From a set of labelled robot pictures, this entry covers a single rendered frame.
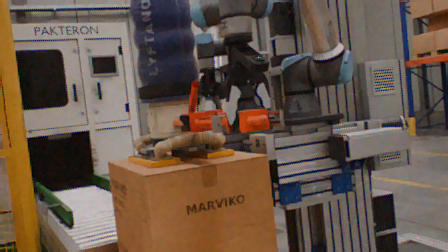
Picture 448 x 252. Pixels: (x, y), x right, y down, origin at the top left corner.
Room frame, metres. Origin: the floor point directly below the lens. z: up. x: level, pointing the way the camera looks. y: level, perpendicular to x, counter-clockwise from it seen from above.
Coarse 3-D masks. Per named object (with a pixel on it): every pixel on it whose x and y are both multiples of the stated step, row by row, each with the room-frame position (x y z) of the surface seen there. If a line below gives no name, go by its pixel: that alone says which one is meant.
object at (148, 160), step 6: (132, 156) 1.75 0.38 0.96; (138, 156) 1.68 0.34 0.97; (144, 156) 1.64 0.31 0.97; (150, 156) 1.62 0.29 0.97; (168, 156) 1.55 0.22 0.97; (138, 162) 1.63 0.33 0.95; (144, 162) 1.55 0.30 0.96; (150, 162) 1.48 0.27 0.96; (156, 162) 1.48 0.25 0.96; (162, 162) 1.49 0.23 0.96; (168, 162) 1.50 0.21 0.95; (174, 162) 1.50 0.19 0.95; (180, 162) 1.51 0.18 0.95
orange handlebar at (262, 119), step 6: (216, 114) 1.79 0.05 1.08; (222, 114) 1.80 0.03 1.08; (174, 120) 1.60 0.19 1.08; (198, 120) 1.38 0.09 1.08; (204, 120) 1.33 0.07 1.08; (210, 120) 1.29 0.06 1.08; (222, 120) 1.21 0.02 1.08; (246, 120) 1.09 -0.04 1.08; (252, 120) 1.08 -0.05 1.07; (258, 120) 1.08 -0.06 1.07; (264, 120) 1.09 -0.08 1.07; (204, 126) 1.34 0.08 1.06; (210, 126) 1.33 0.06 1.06
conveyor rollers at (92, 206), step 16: (64, 192) 3.85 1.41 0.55; (80, 192) 3.74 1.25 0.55; (96, 192) 3.69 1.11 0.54; (48, 208) 3.19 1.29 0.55; (80, 208) 3.11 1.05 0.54; (96, 208) 2.99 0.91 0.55; (112, 208) 2.94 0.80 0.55; (64, 224) 2.64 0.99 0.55; (80, 224) 2.59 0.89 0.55; (96, 224) 2.54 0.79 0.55; (112, 224) 2.50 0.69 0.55; (80, 240) 2.24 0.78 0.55; (96, 240) 2.20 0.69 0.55; (112, 240) 2.21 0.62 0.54
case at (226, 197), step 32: (192, 160) 1.57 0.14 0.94; (224, 160) 1.47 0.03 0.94; (256, 160) 1.47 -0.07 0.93; (128, 192) 1.56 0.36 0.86; (160, 192) 1.35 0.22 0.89; (192, 192) 1.38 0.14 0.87; (224, 192) 1.43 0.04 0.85; (256, 192) 1.47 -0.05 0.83; (128, 224) 1.63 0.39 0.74; (160, 224) 1.34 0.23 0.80; (192, 224) 1.38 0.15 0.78; (224, 224) 1.42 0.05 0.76; (256, 224) 1.47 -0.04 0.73
